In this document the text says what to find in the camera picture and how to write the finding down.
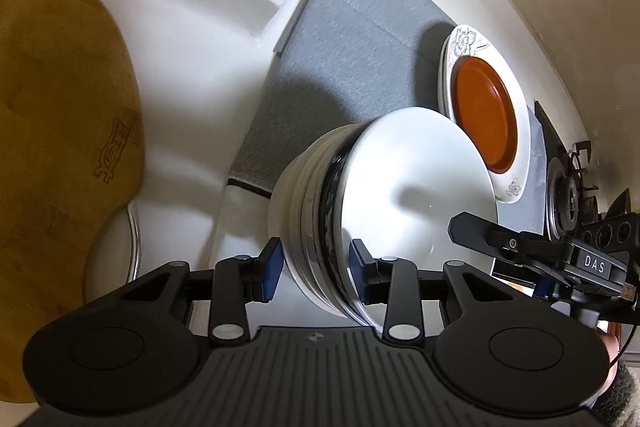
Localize light blue striped bowl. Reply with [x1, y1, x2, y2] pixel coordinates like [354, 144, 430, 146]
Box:
[268, 124, 362, 319]

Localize white bowl blue rim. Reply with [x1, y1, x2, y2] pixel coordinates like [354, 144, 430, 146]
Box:
[319, 107, 497, 329]

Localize orange round plate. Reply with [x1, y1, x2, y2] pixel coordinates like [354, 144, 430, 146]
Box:
[451, 56, 518, 174]

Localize large white square plate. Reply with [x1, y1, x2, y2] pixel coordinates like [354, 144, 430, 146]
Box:
[437, 24, 530, 204]

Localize white square plate floral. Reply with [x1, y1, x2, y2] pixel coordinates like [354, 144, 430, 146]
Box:
[437, 37, 449, 117]

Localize person's hand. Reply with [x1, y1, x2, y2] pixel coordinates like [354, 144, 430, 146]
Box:
[597, 327, 620, 398]

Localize black pan support grate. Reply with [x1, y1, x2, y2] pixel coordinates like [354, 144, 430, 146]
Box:
[568, 140, 599, 222]

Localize left gas burner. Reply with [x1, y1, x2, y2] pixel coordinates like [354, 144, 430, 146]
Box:
[546, 157, 580, 242]

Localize wooden cutting board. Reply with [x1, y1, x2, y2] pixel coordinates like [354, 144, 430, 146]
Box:
[1, 0, 144, 403]

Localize grey counter mat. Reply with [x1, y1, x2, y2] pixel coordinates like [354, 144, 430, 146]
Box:
[226, 0, 549, 238]

